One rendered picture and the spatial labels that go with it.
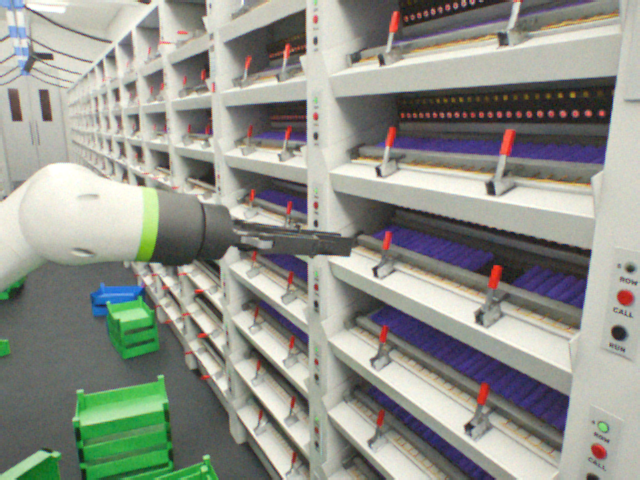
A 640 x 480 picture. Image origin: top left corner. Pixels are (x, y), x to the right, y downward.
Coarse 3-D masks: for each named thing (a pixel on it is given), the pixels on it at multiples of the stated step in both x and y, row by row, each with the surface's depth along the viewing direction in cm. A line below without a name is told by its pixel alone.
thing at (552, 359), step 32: (352, 224) 112; (384, 224) 117; (448, 224) 99; (352, 256) 108; (576, 256) 76; (384, 288) 94; (416, 288) 89; (448, 320) 79; (512, 320) 73; (544, 320) 71; (512, 352) 69; (544, 352) 65; (576, 352) 60
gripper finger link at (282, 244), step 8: (264, 240) 61; (272, 240) 62; (280, 240) 63; (288, 240) 64; (296, 240) 65; (304, 240) 65; (312, 240) 66; (264, 248) 61; (272, 248) 63; (280, 248) 63; (288, 248) 64; (296, 248) 65; (304, 248) 66; (312, 256) 67
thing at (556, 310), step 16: (368, 240) 108; (416, 256) 94; (416, 272) 92; (432, 272) 91; (448, 272) 87; (464, 272) 84; (480, 288) 81; (512, 288) 76; (528, 304) 73; (544, 304) 70; (560, 304) 69; (560, 320) 68; (576, 320) 66
